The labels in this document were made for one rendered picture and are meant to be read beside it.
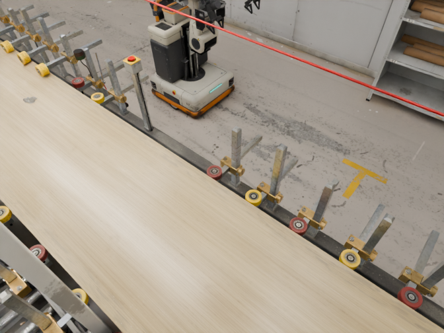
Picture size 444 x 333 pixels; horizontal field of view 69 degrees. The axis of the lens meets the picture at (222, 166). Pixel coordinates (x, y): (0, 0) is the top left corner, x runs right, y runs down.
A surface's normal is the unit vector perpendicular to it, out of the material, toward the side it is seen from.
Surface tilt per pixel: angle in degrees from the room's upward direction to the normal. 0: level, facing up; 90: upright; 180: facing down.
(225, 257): 0
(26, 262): 90
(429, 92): 0
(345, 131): 0
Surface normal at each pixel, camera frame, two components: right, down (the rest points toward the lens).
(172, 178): -0.02, -0.65
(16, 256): 0.77, 0.47
